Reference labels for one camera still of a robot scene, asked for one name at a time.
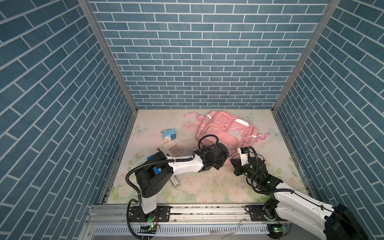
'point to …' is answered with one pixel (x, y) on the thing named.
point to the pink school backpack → (233, 130)
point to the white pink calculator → (171, 149)
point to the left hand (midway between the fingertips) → (233, 157)
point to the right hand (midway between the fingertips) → (232, 161)
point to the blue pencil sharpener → (169, 134)
